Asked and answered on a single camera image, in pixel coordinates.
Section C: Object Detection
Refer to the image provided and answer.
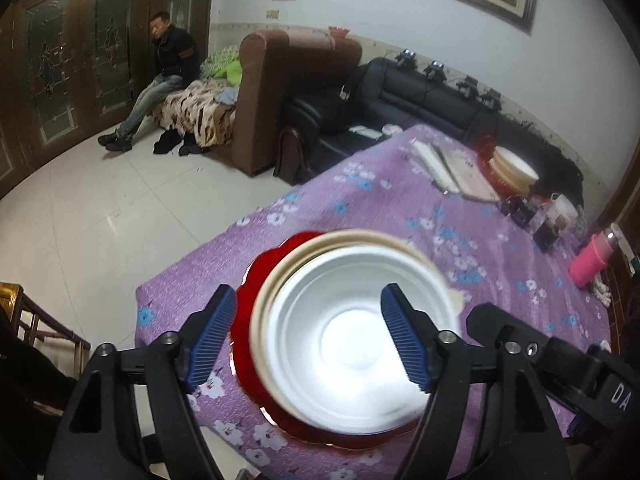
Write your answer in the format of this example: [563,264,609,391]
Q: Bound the white crumpled tissue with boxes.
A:
[590,280,613,308]

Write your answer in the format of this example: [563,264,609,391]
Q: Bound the wooden chair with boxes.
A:
[0,282,92,411]

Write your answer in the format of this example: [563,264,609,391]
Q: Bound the brown armchair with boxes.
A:
[232,30,363,177]

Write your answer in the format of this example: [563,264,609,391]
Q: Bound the brown leather bag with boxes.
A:
[274,126,321,186]

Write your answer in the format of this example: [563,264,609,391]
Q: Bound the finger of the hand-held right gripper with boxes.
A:
[466,303,591,401]

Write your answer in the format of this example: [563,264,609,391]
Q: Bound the beige paper bowl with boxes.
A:
[489,146,541,198]
[248,229,466,433]

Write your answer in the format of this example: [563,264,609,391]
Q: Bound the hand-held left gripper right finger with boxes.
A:
[381,283,571,480]

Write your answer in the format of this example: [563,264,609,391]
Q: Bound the black leather sofa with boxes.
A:
[287,56,586,206]

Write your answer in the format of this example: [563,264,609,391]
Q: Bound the dark glass jar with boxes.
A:
[532,220,561,253]
[507,197,538,228]

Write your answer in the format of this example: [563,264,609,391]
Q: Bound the wooden glass-panel doors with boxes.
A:
[0,0,221,201]

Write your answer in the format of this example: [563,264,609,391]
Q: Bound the brown patterned blanket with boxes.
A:
[152,80,236,148]

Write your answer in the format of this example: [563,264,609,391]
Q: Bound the white paper stack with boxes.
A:
[410,139,461,195]

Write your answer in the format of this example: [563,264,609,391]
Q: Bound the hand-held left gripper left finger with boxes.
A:
[45,284,237,480]

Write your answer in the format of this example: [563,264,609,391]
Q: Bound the pink water bottle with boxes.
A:
[570,227,618,288]

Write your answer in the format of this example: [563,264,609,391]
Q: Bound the black shoe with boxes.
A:
[179,132,211,157]
[152,129,183,156]

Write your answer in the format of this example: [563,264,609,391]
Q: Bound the red plastic plate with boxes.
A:
[229,230,426,453]
[475,135,538,202]

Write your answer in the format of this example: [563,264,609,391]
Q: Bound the green cloth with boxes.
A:
[200,45,243,86]

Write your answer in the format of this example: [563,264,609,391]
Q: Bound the purple floral tablecloth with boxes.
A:
[135,124,613,480]

